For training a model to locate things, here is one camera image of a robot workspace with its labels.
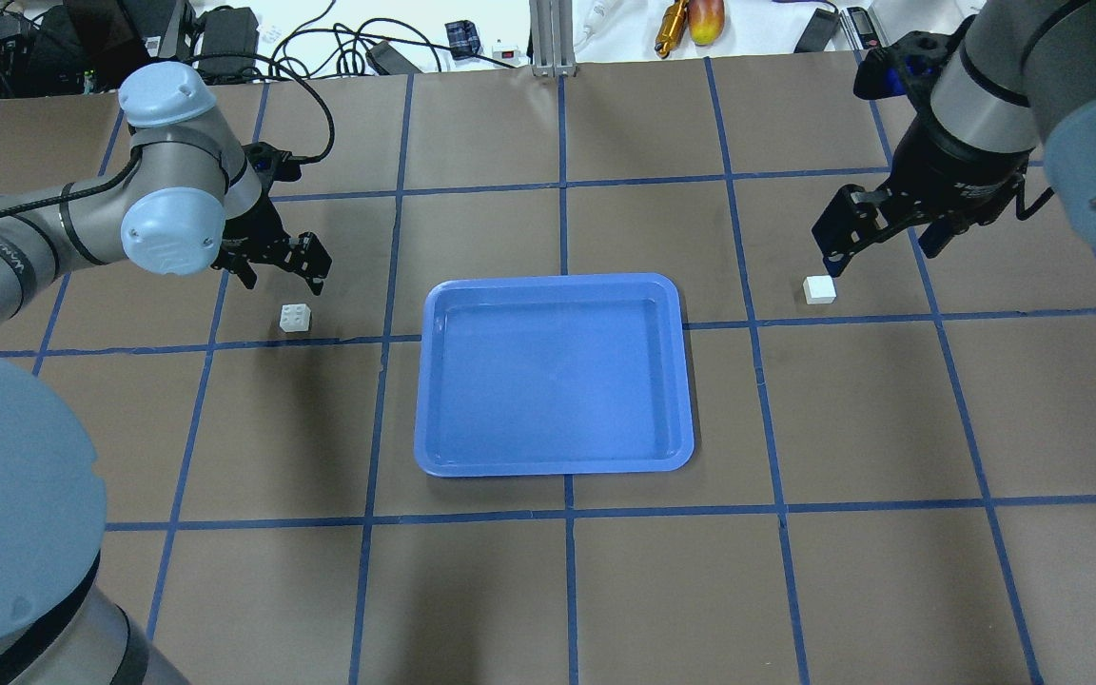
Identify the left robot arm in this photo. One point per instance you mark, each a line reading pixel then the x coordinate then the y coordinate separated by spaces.
pixel 191 198

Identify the blue plastic tray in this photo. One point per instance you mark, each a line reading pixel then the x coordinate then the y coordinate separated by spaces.
pixel 531 376

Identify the white block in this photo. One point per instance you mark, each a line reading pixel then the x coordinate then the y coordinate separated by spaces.
pixel 819 290
pixel 295 318

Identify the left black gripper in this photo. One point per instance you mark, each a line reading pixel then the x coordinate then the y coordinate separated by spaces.
pixel 249 229

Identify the black power adapter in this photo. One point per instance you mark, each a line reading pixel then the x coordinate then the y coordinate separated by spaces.
pixel 228 30

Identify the brass cylinder tool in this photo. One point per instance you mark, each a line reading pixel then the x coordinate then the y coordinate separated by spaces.
pixel 670 32

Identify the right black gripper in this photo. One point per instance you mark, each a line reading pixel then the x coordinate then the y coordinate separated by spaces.
pixel 949 178

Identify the aluminium frame post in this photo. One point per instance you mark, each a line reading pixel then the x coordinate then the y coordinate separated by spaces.
pixel 551 45

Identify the mango fruit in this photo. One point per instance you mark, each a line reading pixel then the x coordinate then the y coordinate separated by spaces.
pixel 706 20

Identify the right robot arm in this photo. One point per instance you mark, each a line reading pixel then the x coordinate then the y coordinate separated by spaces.
pixel 1004 116

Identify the wrist camera blue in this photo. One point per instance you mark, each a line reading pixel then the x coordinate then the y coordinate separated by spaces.
pixel 910 67

